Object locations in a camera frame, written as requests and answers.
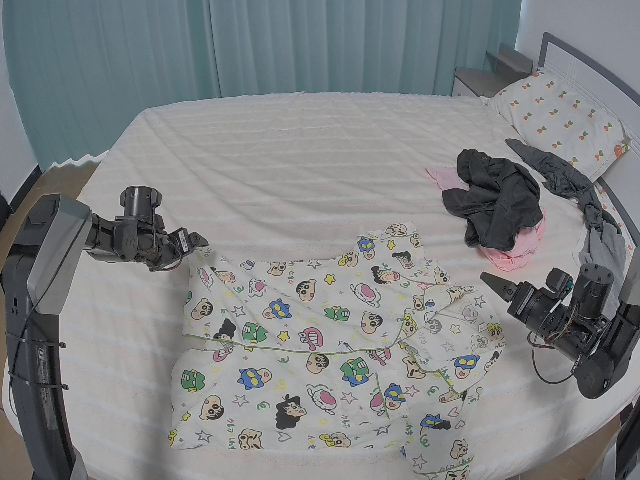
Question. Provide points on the pink garment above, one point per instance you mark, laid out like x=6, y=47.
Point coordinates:
x=515, y=260

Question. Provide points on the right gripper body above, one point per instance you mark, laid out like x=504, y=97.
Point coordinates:
x=535, y=310

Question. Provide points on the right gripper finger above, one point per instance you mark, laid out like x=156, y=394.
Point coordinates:
x=506, y=302
x=502, y=286

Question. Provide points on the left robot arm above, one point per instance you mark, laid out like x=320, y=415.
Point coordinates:
x=55, y=248

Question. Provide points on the blue-green curtain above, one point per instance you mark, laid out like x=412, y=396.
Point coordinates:
x=300, y=28

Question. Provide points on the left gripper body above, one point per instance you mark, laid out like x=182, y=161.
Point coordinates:
x=176, y=245

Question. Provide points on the black garment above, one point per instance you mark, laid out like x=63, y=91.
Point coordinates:
x=500, y=198

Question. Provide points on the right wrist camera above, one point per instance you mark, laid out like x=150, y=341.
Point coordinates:
x=557, y=282

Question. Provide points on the white printed pillow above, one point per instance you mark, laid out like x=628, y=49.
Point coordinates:
x=555, y=113

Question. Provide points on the bed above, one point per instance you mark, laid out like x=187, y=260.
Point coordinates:
x=300, y=158

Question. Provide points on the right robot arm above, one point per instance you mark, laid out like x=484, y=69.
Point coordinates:
x=605, y=348

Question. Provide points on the dark grey garment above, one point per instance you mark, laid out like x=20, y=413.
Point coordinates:
x=555, y=168

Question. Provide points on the white printed pyjama top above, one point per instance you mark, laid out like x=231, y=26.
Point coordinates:
x=325, y=328

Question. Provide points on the grey bedside table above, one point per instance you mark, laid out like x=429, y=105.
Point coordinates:
x=475, y=80

